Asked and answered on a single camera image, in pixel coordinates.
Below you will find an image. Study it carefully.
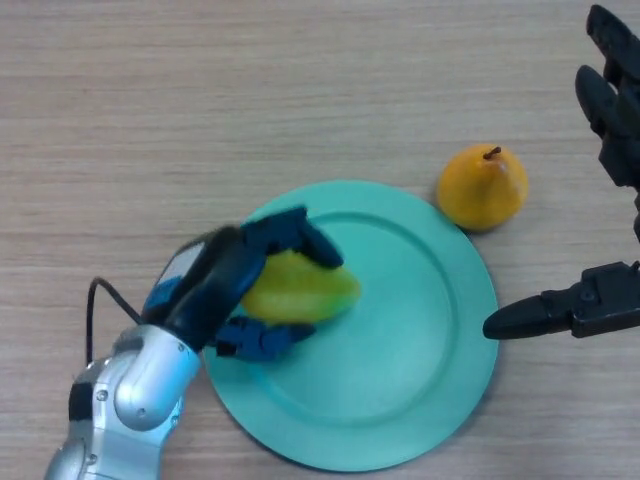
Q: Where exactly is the orange yellow pear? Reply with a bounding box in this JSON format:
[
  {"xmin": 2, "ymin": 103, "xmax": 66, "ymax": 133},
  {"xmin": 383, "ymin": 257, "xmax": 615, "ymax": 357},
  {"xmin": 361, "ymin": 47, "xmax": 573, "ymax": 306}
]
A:
[{"xmin": 435, "ymin": 144, "xmax": 531, "ymax": 232}]

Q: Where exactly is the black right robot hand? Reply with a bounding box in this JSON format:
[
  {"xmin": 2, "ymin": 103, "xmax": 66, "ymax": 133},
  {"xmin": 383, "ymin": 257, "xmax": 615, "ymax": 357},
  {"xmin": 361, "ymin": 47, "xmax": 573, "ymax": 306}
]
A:
[{"xmin": 481, "ymin": 4, "xmax": 640, "ymax": 342}]

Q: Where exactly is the yellow green starfruit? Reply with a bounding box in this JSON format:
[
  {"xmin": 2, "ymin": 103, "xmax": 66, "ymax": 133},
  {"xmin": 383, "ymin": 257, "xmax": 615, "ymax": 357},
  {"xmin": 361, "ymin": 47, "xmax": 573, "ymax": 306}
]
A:
[{"xmin": 240, "ymin": 249, "xmax": 363, "ymax": 326}]

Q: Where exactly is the teal green round plate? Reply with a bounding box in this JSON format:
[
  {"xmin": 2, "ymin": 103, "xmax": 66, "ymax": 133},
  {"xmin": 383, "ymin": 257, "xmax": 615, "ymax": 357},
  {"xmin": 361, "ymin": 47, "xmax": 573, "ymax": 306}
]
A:
[{"xmin": 201, "ymin": 180, "xmax": 499, "ymax": 473}]

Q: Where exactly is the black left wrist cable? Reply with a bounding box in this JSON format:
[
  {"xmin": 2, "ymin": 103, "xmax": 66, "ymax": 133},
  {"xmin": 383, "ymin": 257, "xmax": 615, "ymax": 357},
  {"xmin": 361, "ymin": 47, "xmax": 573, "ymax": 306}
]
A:
[{"xmin": 85, "ymin": 276, "xmax": 144, "ymax": 364}]

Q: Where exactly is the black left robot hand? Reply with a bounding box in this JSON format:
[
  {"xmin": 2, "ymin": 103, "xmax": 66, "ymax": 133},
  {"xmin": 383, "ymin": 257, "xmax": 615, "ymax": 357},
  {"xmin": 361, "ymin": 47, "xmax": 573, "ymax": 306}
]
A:
[{"xmin": 140, "ymin": 205, "xmax": 346, "ymax": 365}]

